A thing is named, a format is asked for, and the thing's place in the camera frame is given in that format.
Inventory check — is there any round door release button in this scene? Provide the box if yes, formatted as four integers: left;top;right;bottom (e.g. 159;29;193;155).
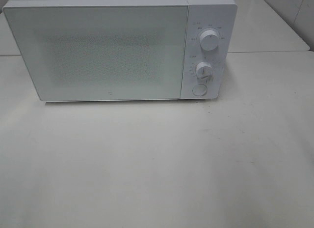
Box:
192;84;208;96

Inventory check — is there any white timer knob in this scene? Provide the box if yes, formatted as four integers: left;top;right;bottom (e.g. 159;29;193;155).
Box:
195;62;213;79

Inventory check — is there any white microwave door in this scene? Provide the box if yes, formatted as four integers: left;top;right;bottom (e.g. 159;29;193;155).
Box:
4;6;188;102

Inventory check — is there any white upper power knob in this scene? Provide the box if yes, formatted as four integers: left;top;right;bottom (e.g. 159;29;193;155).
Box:
199;28;220;51

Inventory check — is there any white microwave oven body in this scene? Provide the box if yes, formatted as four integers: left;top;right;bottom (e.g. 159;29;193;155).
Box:
2;0;237;101

